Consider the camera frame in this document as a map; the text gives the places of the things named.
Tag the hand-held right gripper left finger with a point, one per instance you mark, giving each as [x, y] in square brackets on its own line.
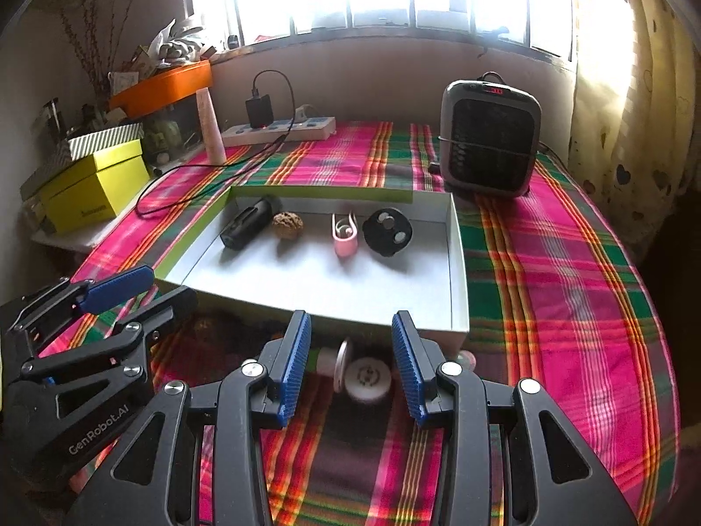
[293, 372]

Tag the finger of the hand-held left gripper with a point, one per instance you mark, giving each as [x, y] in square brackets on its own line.
[118, 287]
[164, 312]

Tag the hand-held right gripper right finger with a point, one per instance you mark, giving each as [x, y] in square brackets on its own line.
[408, 372]

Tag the green white spool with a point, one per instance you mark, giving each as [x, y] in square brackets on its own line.
[323, 360]

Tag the white tape roll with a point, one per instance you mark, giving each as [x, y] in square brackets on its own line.
[367, 379]

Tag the white green cardboard box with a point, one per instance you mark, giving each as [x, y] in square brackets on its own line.
[328, 285]

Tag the black cylindrical device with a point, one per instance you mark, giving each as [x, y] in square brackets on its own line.
[243, 227]

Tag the pink clip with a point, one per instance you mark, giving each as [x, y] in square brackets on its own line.
[345, 244]

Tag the black round disc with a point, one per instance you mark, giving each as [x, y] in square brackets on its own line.
[387, 232]

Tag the white side table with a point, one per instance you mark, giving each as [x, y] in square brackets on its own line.
[71, 238]

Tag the yellow cardboard box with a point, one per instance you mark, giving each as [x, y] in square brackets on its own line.
[93, 192]

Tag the striped gift box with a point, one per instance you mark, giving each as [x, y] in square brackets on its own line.
[104, 140]

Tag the pink green plaid blanket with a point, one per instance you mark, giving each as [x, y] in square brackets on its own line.
[547, 312]

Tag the clear plastic container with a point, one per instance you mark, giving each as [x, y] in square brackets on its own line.
[170, 131]

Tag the glass jar with black lid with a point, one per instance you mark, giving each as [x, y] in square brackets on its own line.
[55, 120]

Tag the orange storage box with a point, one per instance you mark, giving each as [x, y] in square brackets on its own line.
[164, 87]

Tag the black charger plug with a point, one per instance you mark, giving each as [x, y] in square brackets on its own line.
[258, 111]

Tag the white power strip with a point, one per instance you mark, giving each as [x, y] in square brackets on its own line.
[306, 129]

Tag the white plug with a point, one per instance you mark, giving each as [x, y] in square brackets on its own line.
[305, 113]

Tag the grey black space heater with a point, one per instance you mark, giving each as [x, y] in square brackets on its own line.
[490, 142]

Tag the dried branches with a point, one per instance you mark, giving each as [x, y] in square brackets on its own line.
[93, 38]

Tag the white crumpled bag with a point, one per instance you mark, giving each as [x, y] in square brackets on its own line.
[180, 41]

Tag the cream heart print curtain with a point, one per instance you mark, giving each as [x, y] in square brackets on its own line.
[630, 93]

